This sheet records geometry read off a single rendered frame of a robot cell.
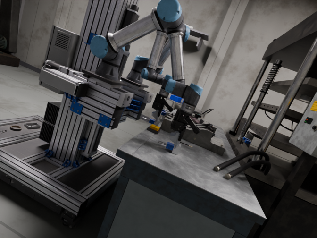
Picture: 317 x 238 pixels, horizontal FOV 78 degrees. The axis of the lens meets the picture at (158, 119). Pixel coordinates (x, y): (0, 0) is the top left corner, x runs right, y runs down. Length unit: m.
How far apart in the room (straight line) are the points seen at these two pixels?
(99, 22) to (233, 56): 3.44
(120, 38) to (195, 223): 1.00
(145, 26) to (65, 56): 0.75
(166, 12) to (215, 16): 3.74
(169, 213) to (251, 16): 4.33
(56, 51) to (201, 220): 1.48
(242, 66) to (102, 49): 3.74
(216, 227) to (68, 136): 1.27
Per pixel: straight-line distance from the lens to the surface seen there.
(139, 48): 4.94
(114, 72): 1.33
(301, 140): 1.54
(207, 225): 1.04
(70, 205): 1.53
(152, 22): 1.14
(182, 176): 0.93
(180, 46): 1.23
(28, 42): 6.81
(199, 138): 1.49
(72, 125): 1.72
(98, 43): 1.20
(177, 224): 1.05
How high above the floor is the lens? 1.19
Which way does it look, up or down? 12 degrees down
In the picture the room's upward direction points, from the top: 21 degrees clockwise
